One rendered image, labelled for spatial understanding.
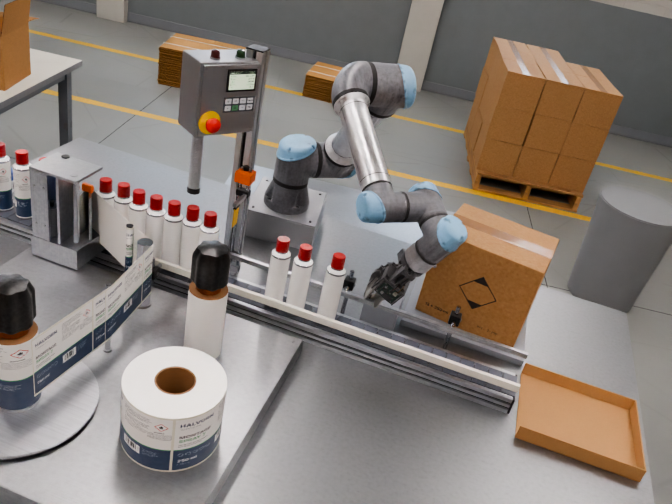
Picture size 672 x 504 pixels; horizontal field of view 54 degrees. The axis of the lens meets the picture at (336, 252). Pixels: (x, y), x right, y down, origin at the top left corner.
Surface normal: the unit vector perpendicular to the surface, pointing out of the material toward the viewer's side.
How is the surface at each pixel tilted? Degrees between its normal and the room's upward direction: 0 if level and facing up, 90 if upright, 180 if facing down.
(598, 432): 0
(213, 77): 90
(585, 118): 90
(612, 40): 90
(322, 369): 0
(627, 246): 94
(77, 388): 0
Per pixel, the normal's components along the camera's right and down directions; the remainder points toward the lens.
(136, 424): -0.48, 0.37
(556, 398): 0.18, -0.84
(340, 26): -0.14, 0.49
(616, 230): -0.73, 0.29
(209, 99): 0.60, 0.51
